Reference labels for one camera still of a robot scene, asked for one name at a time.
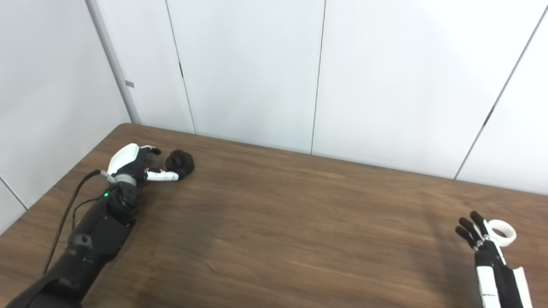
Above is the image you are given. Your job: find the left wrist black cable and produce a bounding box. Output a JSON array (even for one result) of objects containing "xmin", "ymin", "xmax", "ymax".
[{"xmin": 43, "ymin": 170, "xmax": 114, "ymax": 274}]

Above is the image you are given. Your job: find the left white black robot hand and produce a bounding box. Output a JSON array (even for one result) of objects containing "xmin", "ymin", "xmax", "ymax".
[{"xmin": 101, "ymin": 143, "xmax": 180, "ymax": 187}]

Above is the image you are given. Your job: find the grey wall corner trim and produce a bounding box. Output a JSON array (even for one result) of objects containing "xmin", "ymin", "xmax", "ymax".
[{"xmin": 85, "ymin": 0, "xmax": 142, "ymax": 125}]

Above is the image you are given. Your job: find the round black part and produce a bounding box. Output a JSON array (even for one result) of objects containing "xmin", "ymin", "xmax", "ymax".
[{"xmin": 165, "ymin": 149, "xmax": 196, "ymax": 180}]

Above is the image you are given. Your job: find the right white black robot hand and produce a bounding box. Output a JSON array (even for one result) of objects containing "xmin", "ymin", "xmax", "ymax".
[{"xmin": 455, "ymin": 211, "xmax": 533, "ymax": 308}]

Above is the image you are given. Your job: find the left arm thin black wire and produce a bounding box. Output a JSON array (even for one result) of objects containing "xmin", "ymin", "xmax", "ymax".
[{"xmin": 72, "ymin": 195, "xmax": 110, "ymax": 231}]

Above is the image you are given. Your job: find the white ring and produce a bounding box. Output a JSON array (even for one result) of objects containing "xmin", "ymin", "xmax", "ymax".
[{"xmin": 487, "ymin": 219, "xmax": 517, "ymax": 248}]

